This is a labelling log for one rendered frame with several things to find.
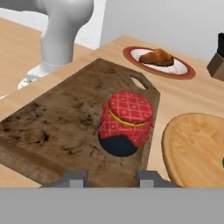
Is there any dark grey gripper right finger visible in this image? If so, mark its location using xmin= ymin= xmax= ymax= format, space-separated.
xmin=136 ymin=170 xmax=179 ymax=188

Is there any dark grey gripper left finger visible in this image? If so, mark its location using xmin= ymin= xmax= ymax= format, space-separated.
xmin=41 ymin=170 xmax=89 ymax=188

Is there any dark wooden cutting board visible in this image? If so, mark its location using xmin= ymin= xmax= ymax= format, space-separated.
xmin=0 ymin=58 xmax=161 ymax=188

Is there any round light wooden board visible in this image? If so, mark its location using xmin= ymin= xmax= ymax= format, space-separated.
xmin=161 ymin=112 xmax=224 ymax=188

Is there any jam jar with red cloth lid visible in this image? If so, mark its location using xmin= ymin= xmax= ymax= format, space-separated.
xmin=97 ymin=90 xmax=155 ymax=158

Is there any brown croissant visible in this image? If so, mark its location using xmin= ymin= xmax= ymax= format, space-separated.
xmin=138 ymin=48 xmax=175 ymax=67

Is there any white plate with red rim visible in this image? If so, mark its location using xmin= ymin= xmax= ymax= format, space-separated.
xmin=122 ymin=45 xmax=197 ymax=81

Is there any wooden knife block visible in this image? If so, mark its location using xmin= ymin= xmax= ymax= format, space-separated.
xmin=206 ymin=32 xmax=224 ymax=82

